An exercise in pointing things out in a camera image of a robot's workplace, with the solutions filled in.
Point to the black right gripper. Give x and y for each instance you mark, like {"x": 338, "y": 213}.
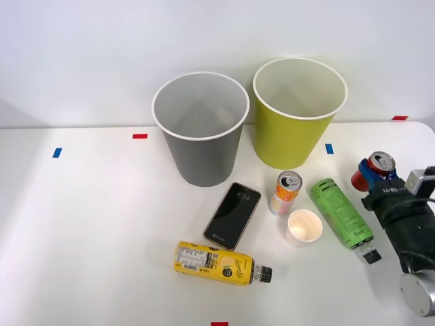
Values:
{"x": 394, "y": 203}

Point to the red drink can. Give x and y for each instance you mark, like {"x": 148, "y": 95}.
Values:
{"x": 381, "y": 161}

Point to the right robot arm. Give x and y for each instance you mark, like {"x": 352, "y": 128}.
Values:
{"x": 418, "y": 295}

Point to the green label plastic bottle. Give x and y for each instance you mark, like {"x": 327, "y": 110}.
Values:
{"x": 340, "y": 210}

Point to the white paper cup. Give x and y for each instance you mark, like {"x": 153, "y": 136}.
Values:
{"x": 304, "y": 229}

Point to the yellow-green plastic waste bin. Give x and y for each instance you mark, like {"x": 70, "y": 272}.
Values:
{"x": 289, "y": 139}

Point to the orange drink can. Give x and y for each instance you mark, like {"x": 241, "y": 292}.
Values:
{"x": 283, "y": 200}

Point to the black smartphone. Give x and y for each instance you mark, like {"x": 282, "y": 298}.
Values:
{"x": 232, "y": 217}

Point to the grey plastic waste bin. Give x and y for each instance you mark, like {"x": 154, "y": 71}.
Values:
{"x": 204, "y": 159}

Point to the yellow label plastic bottle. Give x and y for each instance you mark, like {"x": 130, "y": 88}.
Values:
{"x": 210, "y": 263}

